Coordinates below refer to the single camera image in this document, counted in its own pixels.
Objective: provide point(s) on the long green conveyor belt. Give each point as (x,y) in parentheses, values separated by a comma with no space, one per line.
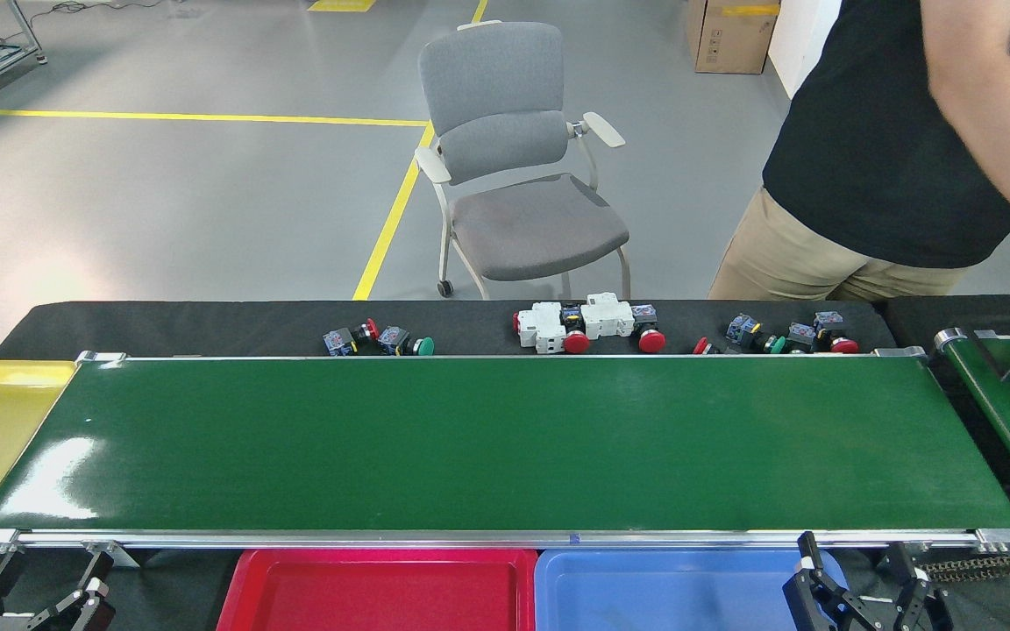
(505,447)

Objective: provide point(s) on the person's right forearm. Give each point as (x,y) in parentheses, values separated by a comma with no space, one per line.
(1005,166)

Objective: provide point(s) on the red plastic tray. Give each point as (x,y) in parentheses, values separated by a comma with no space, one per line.
(382,596)

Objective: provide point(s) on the red mushroom button switch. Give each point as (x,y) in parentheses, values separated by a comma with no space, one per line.
(576,343)
(700,347)
(844,345)
(652,341)

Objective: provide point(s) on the cardboard box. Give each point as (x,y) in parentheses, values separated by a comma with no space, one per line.
(733,35)

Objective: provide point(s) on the blue plastic tray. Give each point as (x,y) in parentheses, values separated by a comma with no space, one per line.
(672,600)

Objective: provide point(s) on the grey office chair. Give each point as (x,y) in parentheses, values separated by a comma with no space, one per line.
(492,79)

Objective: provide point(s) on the person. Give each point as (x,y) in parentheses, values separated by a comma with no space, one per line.
(856,158)

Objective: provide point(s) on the white circuit breaker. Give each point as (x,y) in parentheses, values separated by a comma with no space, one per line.
(608,317)
(544,329)

